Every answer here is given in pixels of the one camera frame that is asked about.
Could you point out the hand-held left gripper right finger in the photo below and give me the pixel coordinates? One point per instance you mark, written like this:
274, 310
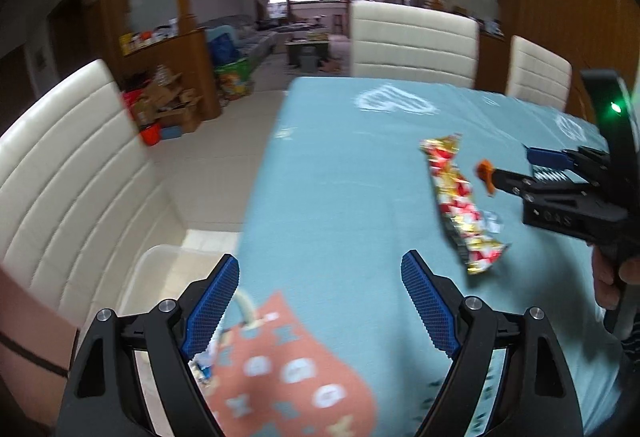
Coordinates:
430, 307

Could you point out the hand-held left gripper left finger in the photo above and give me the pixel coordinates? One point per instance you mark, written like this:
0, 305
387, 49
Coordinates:
212, 312

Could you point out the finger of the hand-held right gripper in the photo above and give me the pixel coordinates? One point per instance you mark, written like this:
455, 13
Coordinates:
510, 179
547, 157

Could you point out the small orange scrap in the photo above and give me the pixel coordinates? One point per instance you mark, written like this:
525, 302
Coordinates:
484, 168

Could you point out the red gold snack wrapper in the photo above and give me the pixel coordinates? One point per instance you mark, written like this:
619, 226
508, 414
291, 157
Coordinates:
460, 202

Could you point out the clear plastic bin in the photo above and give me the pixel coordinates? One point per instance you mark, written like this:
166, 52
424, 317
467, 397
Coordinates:
160, 277

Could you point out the person's right hand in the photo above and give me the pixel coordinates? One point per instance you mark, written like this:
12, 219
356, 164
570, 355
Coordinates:
606, 279

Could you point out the blue white crumpled wrapper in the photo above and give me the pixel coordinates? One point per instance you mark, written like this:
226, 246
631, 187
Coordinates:
206, 369

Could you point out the small blue box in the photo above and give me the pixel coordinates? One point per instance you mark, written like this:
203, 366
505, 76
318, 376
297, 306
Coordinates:
172, 133

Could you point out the orange plastic bucket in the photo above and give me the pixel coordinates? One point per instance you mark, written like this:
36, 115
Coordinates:
150, 133

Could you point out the cream quilted leather chair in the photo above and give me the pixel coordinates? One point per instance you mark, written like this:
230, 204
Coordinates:
75, 167

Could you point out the open cardboard box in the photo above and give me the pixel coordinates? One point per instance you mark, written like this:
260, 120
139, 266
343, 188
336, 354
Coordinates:
182, 112
167, 87

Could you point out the small cardboard box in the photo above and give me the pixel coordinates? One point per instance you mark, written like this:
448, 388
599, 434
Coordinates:
140, 109

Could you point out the colourful printed bag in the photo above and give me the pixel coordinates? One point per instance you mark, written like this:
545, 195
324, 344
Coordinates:
232, 77

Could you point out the dark coffee table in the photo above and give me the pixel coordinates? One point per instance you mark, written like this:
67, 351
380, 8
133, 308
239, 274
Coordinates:
307, 49

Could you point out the wooden divider cabinet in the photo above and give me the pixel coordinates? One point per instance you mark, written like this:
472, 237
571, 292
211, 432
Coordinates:
200, 67

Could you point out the blue plastic bag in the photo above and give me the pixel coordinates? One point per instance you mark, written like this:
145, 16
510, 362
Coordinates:
222, 48

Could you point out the grey patterned sofa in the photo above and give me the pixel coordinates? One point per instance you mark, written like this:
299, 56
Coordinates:
250, 39

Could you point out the bottles and jars on cabinet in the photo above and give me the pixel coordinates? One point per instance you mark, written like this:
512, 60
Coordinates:
147, 37

